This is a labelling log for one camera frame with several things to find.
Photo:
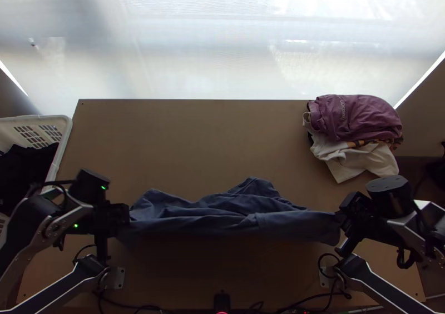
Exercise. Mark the heap of clothes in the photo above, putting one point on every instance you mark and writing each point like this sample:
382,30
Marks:
351,126

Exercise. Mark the black garment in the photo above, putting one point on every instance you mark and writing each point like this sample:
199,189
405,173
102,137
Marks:
24,168

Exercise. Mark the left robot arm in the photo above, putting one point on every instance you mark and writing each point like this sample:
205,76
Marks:
52,220

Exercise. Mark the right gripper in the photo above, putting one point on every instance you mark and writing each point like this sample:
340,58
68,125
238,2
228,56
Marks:
353,213

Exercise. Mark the blue t-shirt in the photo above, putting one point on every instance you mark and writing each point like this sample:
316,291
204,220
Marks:
215,209

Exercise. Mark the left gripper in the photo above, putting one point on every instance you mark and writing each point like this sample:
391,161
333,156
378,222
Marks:
113,216

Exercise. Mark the white laundry basket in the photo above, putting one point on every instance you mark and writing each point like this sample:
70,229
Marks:
38,130

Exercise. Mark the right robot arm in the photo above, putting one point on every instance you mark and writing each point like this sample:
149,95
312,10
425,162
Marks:
399,216

